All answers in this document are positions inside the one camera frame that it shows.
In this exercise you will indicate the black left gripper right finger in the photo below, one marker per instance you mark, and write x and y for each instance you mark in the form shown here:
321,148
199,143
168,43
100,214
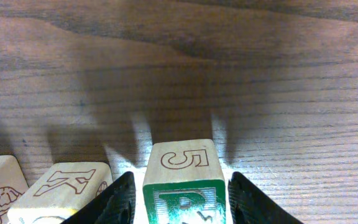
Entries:
249,205

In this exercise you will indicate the green R letter block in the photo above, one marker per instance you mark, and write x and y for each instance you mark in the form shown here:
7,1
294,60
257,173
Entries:
184,183

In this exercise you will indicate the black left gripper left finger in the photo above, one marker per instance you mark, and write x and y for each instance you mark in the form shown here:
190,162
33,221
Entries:
115,205

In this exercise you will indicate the yellow O block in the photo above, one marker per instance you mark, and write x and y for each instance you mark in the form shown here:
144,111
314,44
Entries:
61,192

